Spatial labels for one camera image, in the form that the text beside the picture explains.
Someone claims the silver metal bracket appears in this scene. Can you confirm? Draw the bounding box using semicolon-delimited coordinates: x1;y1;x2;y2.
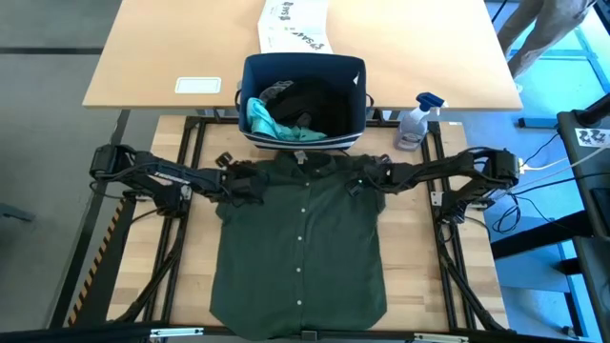
413;333;471;343
150;327;205;340

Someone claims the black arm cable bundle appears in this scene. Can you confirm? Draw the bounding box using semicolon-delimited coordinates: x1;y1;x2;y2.
113;216;190;325
437;221;509;333

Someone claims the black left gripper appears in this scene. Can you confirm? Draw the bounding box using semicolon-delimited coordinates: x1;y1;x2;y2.
208;151;269;207

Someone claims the clear spray bottle blue trigger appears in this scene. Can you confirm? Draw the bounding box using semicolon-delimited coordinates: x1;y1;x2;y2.
393;91;448;152

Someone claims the person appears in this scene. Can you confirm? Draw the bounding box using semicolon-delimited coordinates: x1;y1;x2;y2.
495;0;592;94

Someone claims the dark green button shirt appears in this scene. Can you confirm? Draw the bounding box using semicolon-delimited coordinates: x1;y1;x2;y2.
209;150;388;342

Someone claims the teal garment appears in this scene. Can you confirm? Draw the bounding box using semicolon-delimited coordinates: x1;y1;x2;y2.
246;97;329;143

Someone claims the light wooden desk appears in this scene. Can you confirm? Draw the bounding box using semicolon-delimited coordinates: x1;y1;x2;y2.
81;0;524;111

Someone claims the black garment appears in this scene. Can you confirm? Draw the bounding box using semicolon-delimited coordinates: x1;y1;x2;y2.
266;78;350;137

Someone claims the black edge rail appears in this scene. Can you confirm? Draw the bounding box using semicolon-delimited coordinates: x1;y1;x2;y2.
0;322;610;343

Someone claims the black cart crossbar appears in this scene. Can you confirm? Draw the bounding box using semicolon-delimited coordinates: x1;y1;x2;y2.
490;209;597;261

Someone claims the black equipment cart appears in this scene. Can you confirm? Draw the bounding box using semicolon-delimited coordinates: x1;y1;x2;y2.
556;92;610;343

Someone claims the navy white-striped fabric bin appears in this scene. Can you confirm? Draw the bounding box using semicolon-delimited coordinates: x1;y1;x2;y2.
236;51;374;151

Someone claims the white cable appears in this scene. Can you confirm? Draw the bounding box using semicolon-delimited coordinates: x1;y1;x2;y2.
522;145;610;172

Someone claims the white printed sticker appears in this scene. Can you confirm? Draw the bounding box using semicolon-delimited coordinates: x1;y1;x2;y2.
574;127;610;148

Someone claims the white printed cardboard box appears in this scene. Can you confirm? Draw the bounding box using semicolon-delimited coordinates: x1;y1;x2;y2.
257;0;335;54

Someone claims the black floor cable tangle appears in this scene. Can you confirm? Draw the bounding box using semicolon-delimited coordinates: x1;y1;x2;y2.
490;192;525;235

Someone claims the black power cable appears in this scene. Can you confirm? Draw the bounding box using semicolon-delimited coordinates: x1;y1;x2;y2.
509;171;610;195

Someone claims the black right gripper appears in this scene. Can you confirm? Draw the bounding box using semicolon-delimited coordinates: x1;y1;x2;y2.
345;152;417;198

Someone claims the white rectangular plate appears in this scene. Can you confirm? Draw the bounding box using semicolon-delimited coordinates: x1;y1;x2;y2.
174;76;223;95

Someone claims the black floor beam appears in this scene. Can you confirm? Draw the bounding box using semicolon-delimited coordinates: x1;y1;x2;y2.
50;110;131;330

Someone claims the yellow black hazard tape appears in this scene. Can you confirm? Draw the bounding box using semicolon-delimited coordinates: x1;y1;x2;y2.
66;209;120;328

